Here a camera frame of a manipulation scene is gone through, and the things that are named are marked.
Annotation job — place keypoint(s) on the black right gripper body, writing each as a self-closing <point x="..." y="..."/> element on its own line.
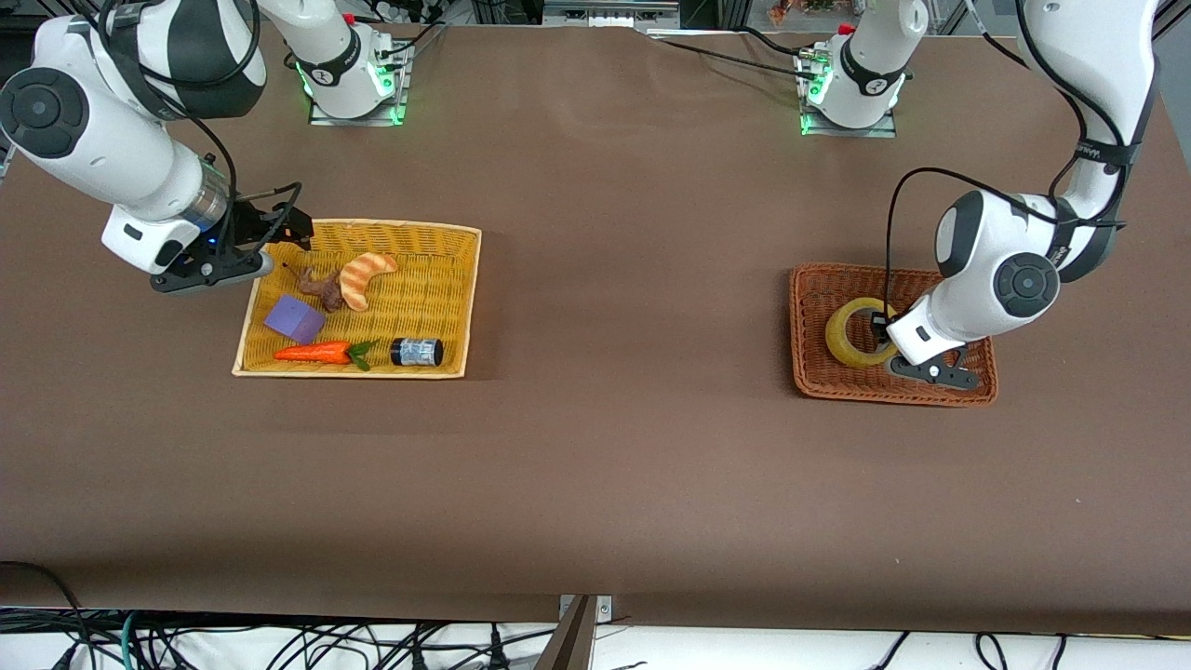
<point x="249" y="223"/>

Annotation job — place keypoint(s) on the clear yellowish tape roll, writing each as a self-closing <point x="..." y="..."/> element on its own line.
<point x="842" y="344"/>

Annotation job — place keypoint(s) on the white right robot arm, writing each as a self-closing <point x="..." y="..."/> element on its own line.
<point x="93" y="149"/>

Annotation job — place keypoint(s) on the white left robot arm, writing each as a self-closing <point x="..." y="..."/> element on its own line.
<point x="986" y="270"/>

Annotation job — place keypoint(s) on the brown root toy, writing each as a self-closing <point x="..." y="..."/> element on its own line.
<point x="330" y="293"/>

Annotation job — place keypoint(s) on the purple cube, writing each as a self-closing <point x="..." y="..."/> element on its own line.
<point x="296" y="318"/>

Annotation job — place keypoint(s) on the toy croissant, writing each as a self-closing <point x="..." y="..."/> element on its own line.
<point x="358" y="279"/>

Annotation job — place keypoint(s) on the brown woven basket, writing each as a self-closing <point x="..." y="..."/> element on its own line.
<point x="819" y="381"/>

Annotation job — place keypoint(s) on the orange toy carrot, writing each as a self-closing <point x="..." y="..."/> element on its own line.
<point x="316" y="353"/>

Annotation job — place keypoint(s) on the yellow woven basket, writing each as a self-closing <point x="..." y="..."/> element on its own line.
<point x="437" y="279"/>

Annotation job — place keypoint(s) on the small black blue can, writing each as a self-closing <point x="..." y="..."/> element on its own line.
<point x="416" y="352"/>

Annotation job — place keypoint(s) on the white power strip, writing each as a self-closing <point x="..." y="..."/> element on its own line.
<point x="400" y="9"/>

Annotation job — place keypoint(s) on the table cover cloth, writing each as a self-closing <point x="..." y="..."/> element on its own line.
<point x="614" y="484"/>

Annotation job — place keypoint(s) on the orange background object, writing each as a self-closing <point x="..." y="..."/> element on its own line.
<point x="791" y="11"/>

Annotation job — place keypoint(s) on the dark metal profile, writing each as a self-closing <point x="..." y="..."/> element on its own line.
<point x="568" y="647"/>

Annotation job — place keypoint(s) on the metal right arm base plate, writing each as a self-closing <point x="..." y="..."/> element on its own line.
<point x="372" y="120"/>

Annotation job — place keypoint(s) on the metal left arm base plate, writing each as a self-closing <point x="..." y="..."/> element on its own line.
<point x="865" y="132"/>

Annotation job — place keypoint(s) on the metal table edge bracket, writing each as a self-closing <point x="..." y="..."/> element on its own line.
<point x="605" y="609"/>

